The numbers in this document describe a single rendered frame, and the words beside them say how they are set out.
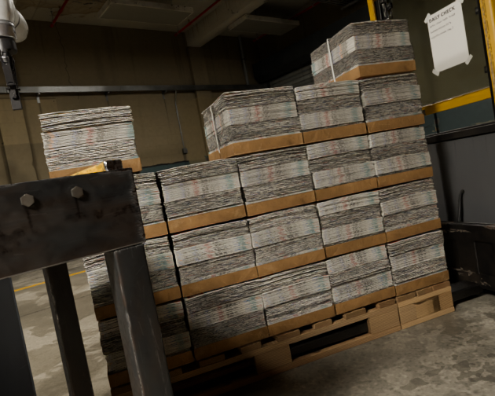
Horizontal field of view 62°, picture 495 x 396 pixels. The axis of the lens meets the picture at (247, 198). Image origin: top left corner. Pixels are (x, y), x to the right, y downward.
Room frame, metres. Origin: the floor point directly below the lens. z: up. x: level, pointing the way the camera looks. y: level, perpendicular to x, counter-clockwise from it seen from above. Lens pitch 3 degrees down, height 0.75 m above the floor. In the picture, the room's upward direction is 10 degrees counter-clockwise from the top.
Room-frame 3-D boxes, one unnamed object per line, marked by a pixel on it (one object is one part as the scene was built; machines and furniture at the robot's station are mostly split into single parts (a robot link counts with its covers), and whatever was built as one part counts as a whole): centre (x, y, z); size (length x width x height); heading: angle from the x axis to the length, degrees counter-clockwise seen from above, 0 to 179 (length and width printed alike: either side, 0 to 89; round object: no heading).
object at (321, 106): (1.83, -0.34, 0.95); 0.38 x 0.29 x 0.23; 17
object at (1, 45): (1.47, 0.74, 1.32); 0.08 x 0.07 x 0.09; 19
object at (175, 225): (1.69, 0.07, 0.40); 1.16 x 0.38 x 0.51; 108
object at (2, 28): (1.47, 0.74, 1.39); 0.09 x 0.09 x 0.06
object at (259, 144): (1.74, -0.06, 0.86); 0.38 x 0.29 x 0.04; 19
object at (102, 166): (0.85, 0.34, 0.81); 0.43 x 0.03 x 0.02; 38
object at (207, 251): (1.69, 0.07, 0.42); 1.17 x 0.39 x 0.83; 108
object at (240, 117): (1.74, -0.06, 0.95); 0.38 x 0.29 x 0.23; 19
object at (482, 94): (2.07, -1.07, 0.92); 0.57 x 0.01 x 0.05; 18
